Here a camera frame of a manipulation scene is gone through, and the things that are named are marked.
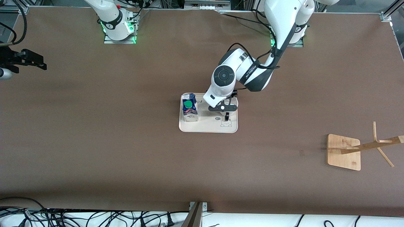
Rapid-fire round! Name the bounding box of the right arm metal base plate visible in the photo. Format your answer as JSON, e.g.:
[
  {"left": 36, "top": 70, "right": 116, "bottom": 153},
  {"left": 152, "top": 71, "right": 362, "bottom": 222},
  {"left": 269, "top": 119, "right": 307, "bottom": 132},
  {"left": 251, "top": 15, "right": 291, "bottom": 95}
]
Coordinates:
[{"left": 104, "top": 30, "right": 137, "bottom": 44}]

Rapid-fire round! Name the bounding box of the thin black cable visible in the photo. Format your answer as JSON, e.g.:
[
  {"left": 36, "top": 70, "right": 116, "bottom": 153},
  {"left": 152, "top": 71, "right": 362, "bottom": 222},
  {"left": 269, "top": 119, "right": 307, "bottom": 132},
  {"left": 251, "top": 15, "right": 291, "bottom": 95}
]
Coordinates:
[{"left": 0, "top": 197, "right": 49, "bottom": 221}]

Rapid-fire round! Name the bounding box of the blue milk carton green cap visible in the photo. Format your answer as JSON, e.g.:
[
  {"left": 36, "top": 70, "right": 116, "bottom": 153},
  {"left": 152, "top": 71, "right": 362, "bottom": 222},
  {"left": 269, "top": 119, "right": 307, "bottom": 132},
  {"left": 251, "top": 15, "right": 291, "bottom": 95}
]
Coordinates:
[{"left": 181, "top": 94, "right": 200, "bottom": 123}]

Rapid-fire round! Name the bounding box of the wooden mug tree rack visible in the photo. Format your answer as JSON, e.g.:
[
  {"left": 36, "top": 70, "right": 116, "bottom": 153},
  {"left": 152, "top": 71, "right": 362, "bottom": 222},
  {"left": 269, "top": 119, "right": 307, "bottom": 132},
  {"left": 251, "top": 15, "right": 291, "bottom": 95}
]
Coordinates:
[{"left": 327, "top": 121, "right": 404, "bottom": 171}]

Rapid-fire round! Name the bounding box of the black looped adapter mains cable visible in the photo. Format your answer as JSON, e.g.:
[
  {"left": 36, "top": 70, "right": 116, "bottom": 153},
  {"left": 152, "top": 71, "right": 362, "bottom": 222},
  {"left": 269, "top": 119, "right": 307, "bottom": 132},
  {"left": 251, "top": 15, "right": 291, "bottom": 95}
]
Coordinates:
[{"left": 323, "top": 215, "right": 361, "bottom": 227}]

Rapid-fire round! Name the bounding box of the black arm-mounted cable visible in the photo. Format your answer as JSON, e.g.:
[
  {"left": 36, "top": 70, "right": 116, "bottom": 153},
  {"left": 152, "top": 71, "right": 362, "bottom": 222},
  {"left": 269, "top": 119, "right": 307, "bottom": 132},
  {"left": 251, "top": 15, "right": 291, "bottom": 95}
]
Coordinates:
[{"left": 226, "top": 43, "right": 281, "bottom": 70}]

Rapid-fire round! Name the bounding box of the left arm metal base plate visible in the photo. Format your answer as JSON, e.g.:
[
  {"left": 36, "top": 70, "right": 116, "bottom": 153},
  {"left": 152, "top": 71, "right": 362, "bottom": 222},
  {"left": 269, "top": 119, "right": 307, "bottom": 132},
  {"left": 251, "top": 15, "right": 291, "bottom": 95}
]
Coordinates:
[{"left": 270, "top": 34, "right": 304, "bottom": 48}]

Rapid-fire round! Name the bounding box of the aluminium profile post with bracket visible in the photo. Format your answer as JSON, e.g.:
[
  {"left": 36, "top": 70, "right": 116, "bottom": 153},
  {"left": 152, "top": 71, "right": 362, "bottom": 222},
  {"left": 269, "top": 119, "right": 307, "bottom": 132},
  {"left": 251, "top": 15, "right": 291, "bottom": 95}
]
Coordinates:
[{"left": 181, "top": 202, "right": 208, "bottom": 227}]

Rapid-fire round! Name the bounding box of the thick black cable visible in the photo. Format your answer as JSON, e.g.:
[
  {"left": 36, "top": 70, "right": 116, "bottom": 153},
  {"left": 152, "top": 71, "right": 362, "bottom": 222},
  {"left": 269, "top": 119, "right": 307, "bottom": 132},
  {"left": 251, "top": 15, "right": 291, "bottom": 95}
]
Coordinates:
[
  {"left": 0, "top": 0, "right": 28, "bottom": 47},
  {"left": 0, "top": 22, "right": 17, "bottom": 44}
]

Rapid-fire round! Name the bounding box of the silver aluminium frame rail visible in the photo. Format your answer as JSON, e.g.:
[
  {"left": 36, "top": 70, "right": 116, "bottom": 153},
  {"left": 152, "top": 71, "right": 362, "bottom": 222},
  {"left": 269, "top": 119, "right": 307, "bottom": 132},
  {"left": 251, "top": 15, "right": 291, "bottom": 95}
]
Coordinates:
[
  {"left": 380, "top": 0, "right": 404, "bottom": 23},
  {"left": 0, "top": 0, "right": 30, "bottom": 14}
]

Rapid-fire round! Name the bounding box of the white power strip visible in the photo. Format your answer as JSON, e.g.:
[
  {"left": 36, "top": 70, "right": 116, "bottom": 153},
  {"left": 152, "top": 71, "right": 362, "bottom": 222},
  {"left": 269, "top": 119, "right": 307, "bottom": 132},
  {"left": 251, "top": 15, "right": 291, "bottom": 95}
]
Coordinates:
[{"left": 185, "top": 0, "right": 231, "bottom": 10}]

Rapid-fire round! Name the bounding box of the white tray with bear print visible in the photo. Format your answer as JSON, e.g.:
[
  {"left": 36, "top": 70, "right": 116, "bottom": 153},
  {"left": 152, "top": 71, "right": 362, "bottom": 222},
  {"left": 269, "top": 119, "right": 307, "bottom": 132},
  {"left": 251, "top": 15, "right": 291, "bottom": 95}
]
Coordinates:
[{"left": 179, "top": 92, "right": 238, "bottom": 133}]

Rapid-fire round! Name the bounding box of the white mug with black handle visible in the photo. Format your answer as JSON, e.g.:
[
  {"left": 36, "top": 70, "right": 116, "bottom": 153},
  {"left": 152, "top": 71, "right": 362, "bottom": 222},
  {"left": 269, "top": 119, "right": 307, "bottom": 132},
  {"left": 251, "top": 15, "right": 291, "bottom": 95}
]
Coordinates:
[{"left": 218, "top": 98, "right": 239, "bottom": 118}]

